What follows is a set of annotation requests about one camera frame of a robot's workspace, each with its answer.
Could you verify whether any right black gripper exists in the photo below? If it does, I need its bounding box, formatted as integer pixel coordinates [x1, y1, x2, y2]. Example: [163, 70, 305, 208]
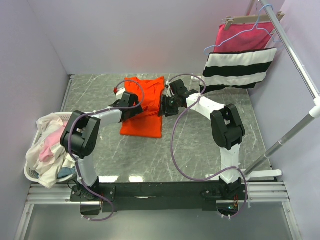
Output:
[157, 95, 180, 118]

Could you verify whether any orange t-shirt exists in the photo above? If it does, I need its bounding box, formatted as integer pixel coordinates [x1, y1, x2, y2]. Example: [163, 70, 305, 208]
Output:
[120, 76, 165, 139]

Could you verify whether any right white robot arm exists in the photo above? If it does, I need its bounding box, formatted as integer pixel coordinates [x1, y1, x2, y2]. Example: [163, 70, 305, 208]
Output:
[158, 79, 245, 200]

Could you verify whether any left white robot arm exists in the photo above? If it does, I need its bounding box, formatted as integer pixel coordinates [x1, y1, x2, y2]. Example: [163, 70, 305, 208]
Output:
[60, 91, 143, 201]

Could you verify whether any black white striped cloth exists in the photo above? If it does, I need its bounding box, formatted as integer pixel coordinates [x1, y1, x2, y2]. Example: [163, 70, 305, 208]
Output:
[199, 48, 277, 93]

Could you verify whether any pink towel on hanger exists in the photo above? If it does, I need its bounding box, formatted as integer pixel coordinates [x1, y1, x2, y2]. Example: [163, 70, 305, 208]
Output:
[212, 21, 276, 54]

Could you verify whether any cream and pink clothes pile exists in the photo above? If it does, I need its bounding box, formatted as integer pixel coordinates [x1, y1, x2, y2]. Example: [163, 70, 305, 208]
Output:
[25, 112, 77, 189]

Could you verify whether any black base beam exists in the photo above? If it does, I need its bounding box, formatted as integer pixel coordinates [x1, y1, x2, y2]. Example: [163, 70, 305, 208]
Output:
[70, 181, 246, 215]

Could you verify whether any wooden clip hanger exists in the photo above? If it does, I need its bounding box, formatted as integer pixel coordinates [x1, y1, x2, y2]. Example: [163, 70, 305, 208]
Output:
[221, 14, 271, 30]

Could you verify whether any silver clothes rack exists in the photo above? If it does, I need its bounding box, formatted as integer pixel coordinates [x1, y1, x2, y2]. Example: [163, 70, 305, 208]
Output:
[249, 0, 320, 184]

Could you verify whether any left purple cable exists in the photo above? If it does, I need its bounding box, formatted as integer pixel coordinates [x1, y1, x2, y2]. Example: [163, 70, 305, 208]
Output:
[67, 80, 145, 223]

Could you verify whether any purple cable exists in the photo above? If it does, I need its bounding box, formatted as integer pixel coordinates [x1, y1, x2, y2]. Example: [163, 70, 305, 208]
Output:
[165, 73, 249, 220]
[67, 80, 145, 223]

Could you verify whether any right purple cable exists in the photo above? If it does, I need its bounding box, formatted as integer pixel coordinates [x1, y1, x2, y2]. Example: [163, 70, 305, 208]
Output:
[165, 73, 249, 220]

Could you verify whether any blue wire hanger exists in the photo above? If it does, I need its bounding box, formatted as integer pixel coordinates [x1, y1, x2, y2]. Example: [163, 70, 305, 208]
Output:
[203, 5, 285, 56]

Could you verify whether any aluminium rail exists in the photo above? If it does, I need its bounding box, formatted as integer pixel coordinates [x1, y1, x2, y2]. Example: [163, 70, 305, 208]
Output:
[25, 182, 290, 205]

